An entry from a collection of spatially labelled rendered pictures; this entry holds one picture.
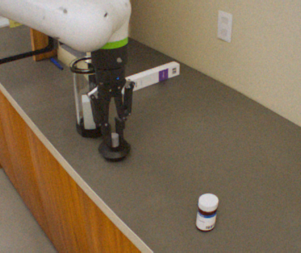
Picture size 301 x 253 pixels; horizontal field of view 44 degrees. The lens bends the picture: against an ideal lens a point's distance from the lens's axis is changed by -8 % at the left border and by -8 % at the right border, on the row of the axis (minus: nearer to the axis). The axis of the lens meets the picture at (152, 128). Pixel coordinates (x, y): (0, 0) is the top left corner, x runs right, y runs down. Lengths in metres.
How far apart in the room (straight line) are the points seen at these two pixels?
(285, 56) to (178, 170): 0.54
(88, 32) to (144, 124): 0.56
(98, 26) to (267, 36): 0.74
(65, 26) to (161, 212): 0.48
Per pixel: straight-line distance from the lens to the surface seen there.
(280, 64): 1.37
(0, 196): 2.55
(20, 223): 2.33
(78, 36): 0.79
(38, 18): 0.83
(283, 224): 0.98
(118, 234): 1.09
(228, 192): 1.03
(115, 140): 1.10
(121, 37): 0.94
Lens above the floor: 1.62
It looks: 33 degrees down
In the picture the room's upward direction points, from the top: straight up
